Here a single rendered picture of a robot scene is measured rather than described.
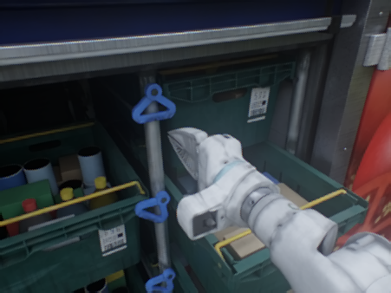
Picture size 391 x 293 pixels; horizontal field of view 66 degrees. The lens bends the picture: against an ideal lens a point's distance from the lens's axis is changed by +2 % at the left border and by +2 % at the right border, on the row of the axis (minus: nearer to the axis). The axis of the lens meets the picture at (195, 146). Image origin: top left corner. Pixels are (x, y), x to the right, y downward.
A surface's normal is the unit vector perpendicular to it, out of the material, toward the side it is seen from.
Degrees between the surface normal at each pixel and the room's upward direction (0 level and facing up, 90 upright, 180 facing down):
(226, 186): 30
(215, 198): 13
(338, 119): 90
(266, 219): 50
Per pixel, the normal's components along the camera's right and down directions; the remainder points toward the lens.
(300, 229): -0.46, -0.68
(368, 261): 0.06, -0.84
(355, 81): 0.48, 0.40
